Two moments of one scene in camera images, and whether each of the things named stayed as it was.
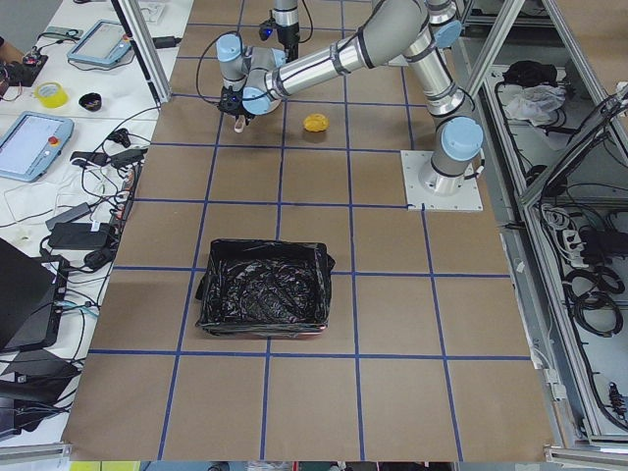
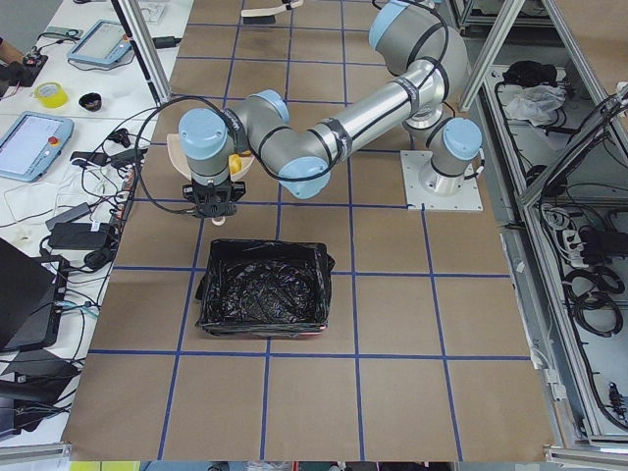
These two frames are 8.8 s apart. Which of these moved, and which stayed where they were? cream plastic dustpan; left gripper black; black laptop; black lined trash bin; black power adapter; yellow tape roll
Moved: left gripper black; cream plastic dustpan
Stayed: black laptop; black power adapter; yellow tape roll; black lined trash bin
